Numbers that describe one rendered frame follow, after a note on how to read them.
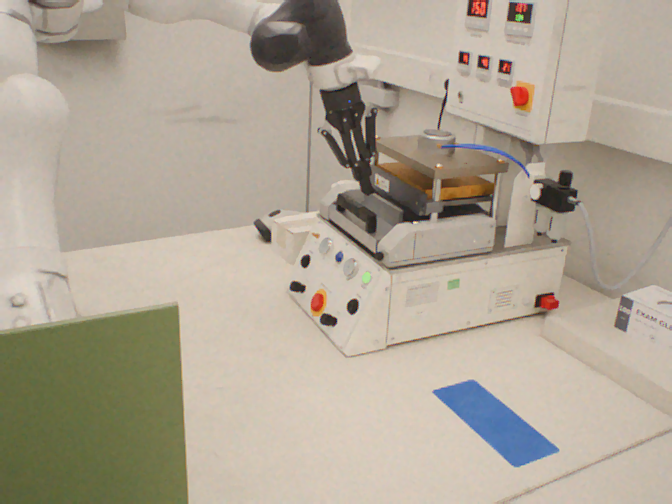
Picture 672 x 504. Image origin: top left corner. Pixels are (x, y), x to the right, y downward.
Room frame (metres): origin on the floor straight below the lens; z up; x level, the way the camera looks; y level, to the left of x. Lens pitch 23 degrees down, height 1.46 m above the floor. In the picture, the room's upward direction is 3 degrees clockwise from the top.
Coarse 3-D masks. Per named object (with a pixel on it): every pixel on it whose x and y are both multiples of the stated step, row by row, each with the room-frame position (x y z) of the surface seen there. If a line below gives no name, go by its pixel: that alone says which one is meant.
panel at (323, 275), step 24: (312, 240) 1.44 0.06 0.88; (336, 240) 1.37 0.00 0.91; (312, 264) 1.40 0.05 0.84; (336, 264) 1.32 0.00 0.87; (360, 264) 1.26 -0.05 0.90; (288, 288) 1.42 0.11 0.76; (312, 288) 1.35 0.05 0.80; (336, 288) 1.28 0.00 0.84; (360, 288) 1.22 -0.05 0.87; (312, 312) 1.30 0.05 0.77; (336, 312) 1.24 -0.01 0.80; (360, 312) 1.18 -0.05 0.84; (336, 336) 1.20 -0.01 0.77
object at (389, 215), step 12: (372, 204) 1.40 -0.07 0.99; (384, 204) 1.35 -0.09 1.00; (336, 216) 1.40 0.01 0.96; (348, 216) 1.36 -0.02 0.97; (384, 216) 1.35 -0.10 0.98; (396, 216) 1.31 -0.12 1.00; (348, 228) 1.34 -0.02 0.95; (360, 228) 1.30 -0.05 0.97; (384, 228) 1.30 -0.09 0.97; (360, 240) 1.29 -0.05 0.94; (372, 240) 1.25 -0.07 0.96
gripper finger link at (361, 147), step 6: (354, 114) 1.31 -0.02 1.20; (354, 120) 1.31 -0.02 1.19; (360, 126) 1.32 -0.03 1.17; (354, 132) 1.33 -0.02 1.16; (360, 132) 1.32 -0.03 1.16; (354, 138) 1.34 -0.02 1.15; (360, 138) 1.32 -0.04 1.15; (360, 144) 1.32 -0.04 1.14; (360, 150) 1.33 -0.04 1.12; (366, 150) 1.33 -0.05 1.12; (366, 156) 1.33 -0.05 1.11; (366, 162) 1.32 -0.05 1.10
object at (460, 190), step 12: (384, 168) 1.44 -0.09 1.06; (396, 168) 1.44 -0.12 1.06; (408, 168) 1.45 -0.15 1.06; (408, 180) 1.35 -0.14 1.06; (420, 180) 1.36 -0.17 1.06; (432, 180) 1.36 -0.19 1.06; (444, 180) 1.37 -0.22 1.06; (456, 180) 1.37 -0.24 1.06; (468, 180) 1.38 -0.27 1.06; (480, 180) 1.38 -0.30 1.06; (444, 192) 1.31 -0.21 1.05; (456, 192) 1.33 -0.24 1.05; (468, 192) 1.34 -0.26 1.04; (480, 192) 1.35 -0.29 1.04; (444, 204) 1.31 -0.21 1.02; (456, 204) 1.33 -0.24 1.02
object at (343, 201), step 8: (336, 200) 1.40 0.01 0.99; (344, 200) 1.37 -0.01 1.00; (352, 200) 1.35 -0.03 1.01; (336, 208) 1.40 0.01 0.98; (344, 208) 1.40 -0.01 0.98; (352, 208) 1.33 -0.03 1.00; (360, 208) 1.31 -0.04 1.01; (368, 208) 1.30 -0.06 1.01; (360, 216) 1.30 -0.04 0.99; (368, 216) 1.27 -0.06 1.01; (376, 216) 1.28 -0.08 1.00; (368, 224) 1.27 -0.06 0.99; (376, 224) 1.27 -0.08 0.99; (368, 232) 1.27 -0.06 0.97
